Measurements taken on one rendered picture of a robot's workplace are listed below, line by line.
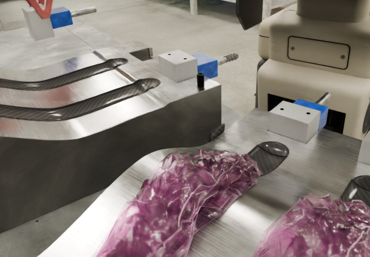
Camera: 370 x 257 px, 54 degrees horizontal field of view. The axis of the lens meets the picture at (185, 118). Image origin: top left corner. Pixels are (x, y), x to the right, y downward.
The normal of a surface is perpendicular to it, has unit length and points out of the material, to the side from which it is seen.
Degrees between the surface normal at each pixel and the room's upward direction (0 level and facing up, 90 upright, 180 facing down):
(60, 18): 90
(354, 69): 98
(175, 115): 90
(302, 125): 90
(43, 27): 90
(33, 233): 0
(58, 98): 2
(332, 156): 0
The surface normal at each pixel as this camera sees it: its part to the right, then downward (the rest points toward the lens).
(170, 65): -0.84, 0.32
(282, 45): -0.60, 0.55
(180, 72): 0.54, 0.40
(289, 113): -0.06, -0.86
